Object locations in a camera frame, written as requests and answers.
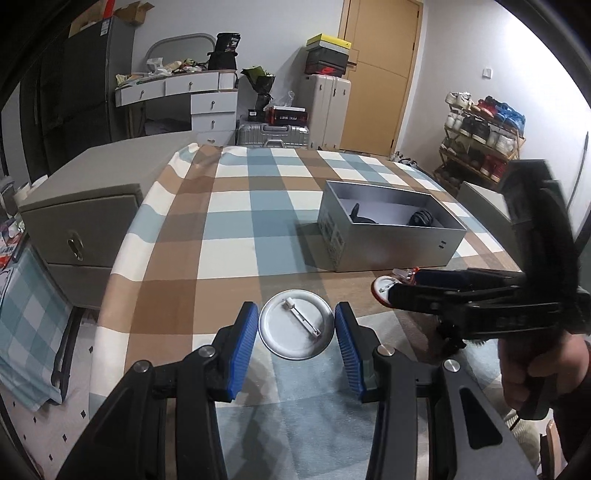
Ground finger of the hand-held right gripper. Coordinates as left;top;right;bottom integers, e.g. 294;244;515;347
413;268;532;291
387;281;575;342

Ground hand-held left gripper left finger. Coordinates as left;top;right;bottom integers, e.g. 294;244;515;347
55;301;259;480

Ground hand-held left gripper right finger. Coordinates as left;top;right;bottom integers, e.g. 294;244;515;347
334;302;539;480

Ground round silver pin badge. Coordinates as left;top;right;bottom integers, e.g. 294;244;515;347
259;289;334;361

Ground black hair claw clip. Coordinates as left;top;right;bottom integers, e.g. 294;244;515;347
436;318;467;356

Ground red white pin badge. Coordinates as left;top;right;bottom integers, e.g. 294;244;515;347
370;267;422;305

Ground grey cardboard box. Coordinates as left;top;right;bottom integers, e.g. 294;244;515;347
318;180;468;272

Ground person's right hand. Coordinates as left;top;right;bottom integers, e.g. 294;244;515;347
498;335;591;411

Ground grey padded panel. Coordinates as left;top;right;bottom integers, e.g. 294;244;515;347
457;181;515;224

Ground rows of shoes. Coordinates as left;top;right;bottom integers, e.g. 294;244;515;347
443;91;527;183

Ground wooden shoe rack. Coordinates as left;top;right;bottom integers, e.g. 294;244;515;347
434;92;527;195

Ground wooden door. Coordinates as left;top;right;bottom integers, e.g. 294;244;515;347
338;0;424;158

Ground grey bedside cabinet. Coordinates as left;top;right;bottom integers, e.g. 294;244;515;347
18;131;195;310

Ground silver suitcase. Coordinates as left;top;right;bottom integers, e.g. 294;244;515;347
236;121;311;149

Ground white suitcase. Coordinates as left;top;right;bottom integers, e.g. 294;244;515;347
300;74;352;151

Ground blue plaid cloth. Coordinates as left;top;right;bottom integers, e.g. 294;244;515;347
0;240;79;407

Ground white dressing table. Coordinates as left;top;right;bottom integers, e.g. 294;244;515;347
115;69;241;146

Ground black red shoe box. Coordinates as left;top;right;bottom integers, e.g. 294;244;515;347
305;46;352;77

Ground black wrapped flower bouquet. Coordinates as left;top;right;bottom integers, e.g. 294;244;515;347
240;65;277;112

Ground yellow lid shoe box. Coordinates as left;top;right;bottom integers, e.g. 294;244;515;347
306;33;352;51

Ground black bag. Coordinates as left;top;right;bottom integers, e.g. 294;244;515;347
207;32;241;71

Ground pile of dresser clutter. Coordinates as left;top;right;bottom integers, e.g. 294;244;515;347
115;56;208;86

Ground black wardrobe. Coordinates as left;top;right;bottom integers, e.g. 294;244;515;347
18;18;137;176

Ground arched grey mirror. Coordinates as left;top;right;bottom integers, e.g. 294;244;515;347
147;32;218;70

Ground open cardboard box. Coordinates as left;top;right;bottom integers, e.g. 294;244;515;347
69;0;155;38

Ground black tubular frame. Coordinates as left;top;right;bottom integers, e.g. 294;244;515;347
50;307;86;394

